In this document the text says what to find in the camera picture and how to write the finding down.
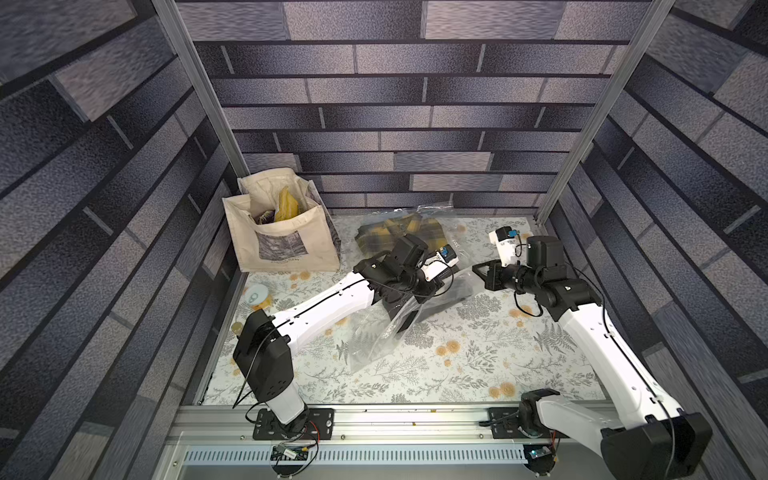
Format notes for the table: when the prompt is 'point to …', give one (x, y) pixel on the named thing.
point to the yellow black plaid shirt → (377, 232)
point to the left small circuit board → (289, 452)
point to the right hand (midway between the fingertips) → (475, 264)
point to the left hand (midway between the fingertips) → (440, 279)
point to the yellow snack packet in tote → (288, 206)
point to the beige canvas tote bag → (279, 222)
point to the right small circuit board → (541, 458)
